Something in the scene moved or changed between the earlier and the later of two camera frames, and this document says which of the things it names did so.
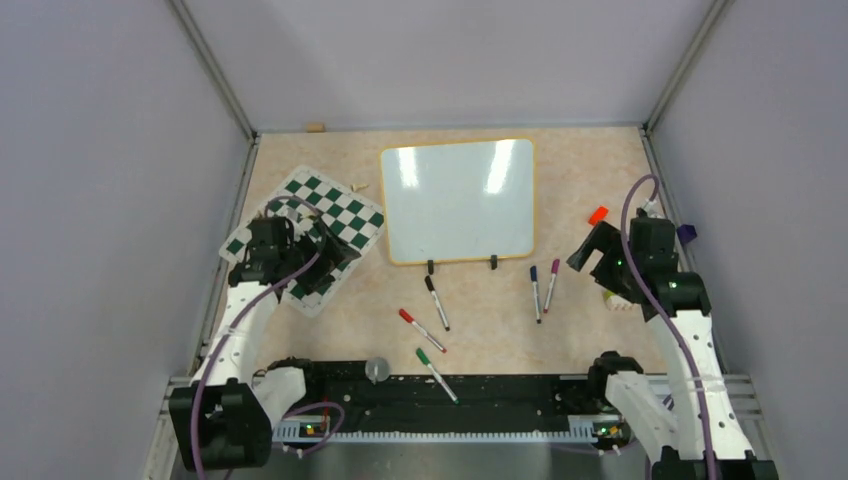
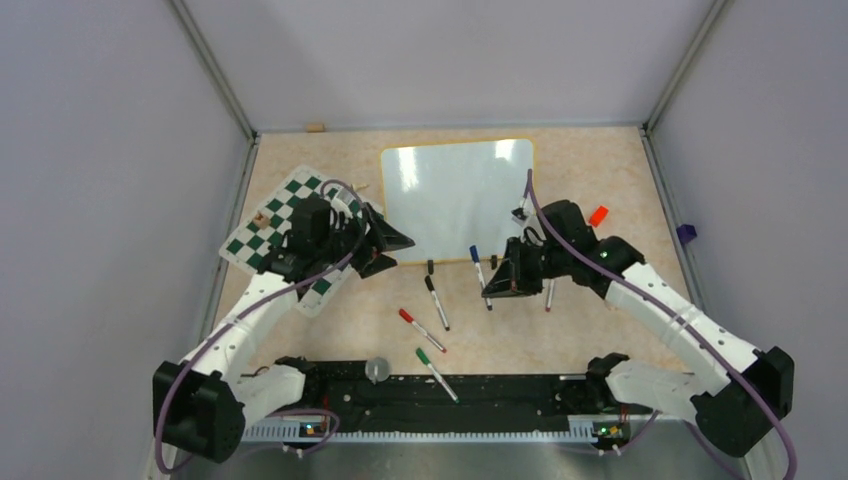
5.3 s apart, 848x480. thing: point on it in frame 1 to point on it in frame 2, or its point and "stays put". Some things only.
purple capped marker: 554,270 stays put
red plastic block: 598,215 stays put
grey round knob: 377,369 stays put
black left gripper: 335,253 to 381,237
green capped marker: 421,354 stays put
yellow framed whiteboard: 459,200 stays put
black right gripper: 607,238 to 512,278
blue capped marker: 533,274 to 474,253
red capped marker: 408,318 stays put
